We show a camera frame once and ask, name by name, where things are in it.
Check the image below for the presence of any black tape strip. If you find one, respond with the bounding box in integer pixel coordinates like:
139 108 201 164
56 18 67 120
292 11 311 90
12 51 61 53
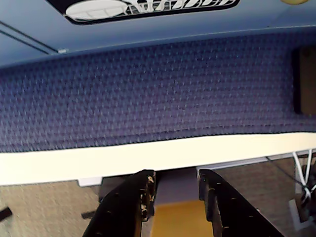
0 207 12 220

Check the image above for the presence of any blue dishwasher print door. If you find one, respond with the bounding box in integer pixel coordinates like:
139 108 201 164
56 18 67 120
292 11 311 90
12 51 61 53
0 0 316 54

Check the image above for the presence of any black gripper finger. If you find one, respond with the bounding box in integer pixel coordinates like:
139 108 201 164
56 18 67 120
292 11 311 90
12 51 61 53
82 169 156 237
198 169 284 237

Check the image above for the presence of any white cable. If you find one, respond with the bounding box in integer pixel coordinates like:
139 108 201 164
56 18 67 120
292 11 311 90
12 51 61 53
292 151 313 198

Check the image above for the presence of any blue toy kitchen unit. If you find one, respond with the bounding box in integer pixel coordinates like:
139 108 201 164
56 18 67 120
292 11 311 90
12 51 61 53
0 0 316 68

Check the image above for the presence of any brown box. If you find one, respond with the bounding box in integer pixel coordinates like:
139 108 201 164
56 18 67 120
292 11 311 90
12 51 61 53
292 46 316 115

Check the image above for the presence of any yellow flat board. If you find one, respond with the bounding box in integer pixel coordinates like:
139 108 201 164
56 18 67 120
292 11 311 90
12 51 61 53
151 199 215 237

